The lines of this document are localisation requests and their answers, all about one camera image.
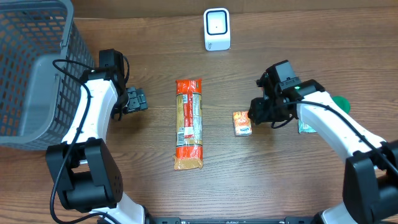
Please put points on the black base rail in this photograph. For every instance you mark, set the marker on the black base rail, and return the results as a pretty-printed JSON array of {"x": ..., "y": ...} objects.
[{"x": 286, "y": 220}]

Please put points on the green lid Knorr jar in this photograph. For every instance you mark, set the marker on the green lid Knorr jar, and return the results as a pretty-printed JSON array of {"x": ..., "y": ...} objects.
[{"x": 342, "y": 103}]

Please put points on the green wet wipes packet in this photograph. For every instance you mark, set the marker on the green wet wipes packet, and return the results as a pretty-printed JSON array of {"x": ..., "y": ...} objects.
[{"x": 304, "y": 128}]

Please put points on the red snack bar packet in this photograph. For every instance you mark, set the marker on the red snack bar packet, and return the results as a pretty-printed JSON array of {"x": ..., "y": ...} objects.
[{"x": 188, "y": 115}]

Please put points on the grey plastic shopping basket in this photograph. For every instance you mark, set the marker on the grey plastic shopping basket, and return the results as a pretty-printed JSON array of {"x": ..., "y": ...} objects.
[{"x": 41, "y": 50}]

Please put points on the orange noodle packet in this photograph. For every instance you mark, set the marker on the orange noodle packet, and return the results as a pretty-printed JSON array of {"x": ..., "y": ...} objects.
[{"x": 189, "y": 151}]

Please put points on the white barcode scanner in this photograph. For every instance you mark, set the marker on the white barcode scanner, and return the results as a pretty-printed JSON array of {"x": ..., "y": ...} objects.
[{"x": 217, "y": 31}]

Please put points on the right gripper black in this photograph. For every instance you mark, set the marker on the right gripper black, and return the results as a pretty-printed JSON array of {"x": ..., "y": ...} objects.
[{"x": 257, "y": 115}]

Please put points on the orange tissue packet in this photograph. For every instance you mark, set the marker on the orange tissue packet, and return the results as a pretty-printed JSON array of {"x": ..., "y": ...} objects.
[{"x": 242, "y": 124}]

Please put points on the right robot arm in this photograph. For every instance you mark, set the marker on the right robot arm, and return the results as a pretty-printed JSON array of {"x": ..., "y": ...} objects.
[{"x": 370, "y": 181}]

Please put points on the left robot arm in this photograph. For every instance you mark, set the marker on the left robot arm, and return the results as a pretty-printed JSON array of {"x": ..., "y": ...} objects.
[{"x": 86, "y": 177}]

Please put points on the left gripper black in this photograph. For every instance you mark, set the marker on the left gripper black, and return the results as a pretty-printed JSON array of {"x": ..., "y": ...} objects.
[{"x": 135, "y": 100}]

